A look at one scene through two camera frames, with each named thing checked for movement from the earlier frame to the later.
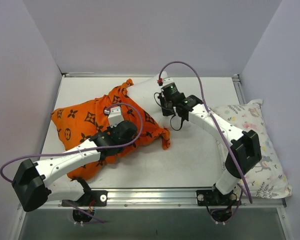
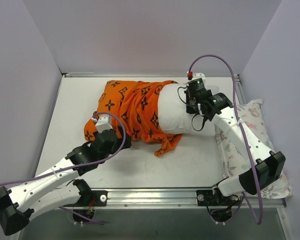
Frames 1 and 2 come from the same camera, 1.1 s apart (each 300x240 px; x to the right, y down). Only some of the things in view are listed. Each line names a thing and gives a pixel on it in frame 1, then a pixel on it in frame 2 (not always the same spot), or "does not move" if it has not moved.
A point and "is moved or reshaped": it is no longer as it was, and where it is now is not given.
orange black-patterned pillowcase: [76, 123] is moved or reshaped
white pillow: [146, 88] is moved or reshaped
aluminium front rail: [160, 198] does not move
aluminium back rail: [143, 75] does not move
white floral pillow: [269, 179] does not move
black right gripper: [162, 99] -> [190, 104]
